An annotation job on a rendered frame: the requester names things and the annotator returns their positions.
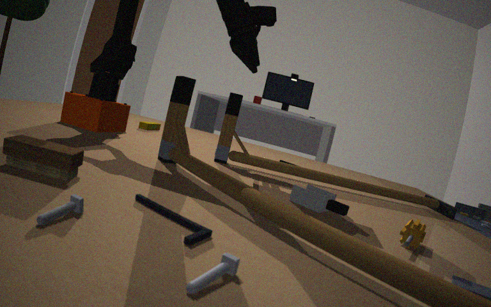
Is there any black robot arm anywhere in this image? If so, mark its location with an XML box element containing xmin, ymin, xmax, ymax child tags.
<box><xmin>86</xmin><ymin>0</ymin><xmax>277</xmax><ymax>102</ymax></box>

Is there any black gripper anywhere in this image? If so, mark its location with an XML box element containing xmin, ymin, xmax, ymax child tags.
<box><xmin>220</xmin><ymin>0</ymin><xmax>261</xmax><ymax>73</ymax></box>

